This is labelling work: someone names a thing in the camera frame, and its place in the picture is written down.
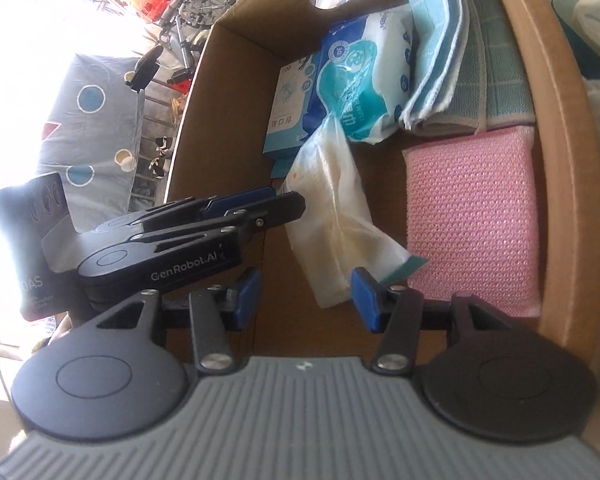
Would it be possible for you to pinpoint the blue checkered towel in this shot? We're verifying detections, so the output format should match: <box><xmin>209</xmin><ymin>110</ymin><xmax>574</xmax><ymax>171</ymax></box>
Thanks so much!
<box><xmin>398</xmin><ymin>0</ymin><xmax>535</xmax><ymax>136</ymax></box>

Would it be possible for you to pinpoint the pink knitted cloth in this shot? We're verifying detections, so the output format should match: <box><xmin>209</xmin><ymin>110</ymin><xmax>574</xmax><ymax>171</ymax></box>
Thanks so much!
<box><xmin>403</xmin><ymin>126</ymin><xmax>541</xmax><ymax>318</ymax></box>

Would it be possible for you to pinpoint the wheelchair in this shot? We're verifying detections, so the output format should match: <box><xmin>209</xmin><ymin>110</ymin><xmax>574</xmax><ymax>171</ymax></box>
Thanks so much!
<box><xmin>124</xmin><ymin>0</ymin><xmax>237</xmax><ymax>93</ymax></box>

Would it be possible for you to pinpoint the white tissue pack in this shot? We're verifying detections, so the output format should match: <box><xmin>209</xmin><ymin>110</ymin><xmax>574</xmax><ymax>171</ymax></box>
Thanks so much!
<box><xmin>282</xmin><ymin>116</ymin><xmax>428</xmax><ymax>309</ymax></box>

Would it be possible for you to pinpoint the grey sheet with circles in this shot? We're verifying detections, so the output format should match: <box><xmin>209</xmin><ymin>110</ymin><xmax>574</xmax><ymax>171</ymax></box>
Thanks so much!
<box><xmin>38</xmin><ymin>54</ymin><xmax>144</xmax><ymax>232</ymax></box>

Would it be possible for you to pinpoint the blue wet wipes pack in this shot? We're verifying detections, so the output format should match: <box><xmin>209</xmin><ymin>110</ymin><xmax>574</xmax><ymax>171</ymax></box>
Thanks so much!
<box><xmin>303</xmin><ymin>3</ymin><xmax>414</xmax><ymax>145</ymax></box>

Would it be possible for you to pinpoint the blue mask box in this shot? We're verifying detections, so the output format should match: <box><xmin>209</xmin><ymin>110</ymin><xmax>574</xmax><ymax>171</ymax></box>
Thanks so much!
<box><xmin>262</xmin><ymin>52</ymin><xmax>320</xmax><ymax>179</ymax></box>

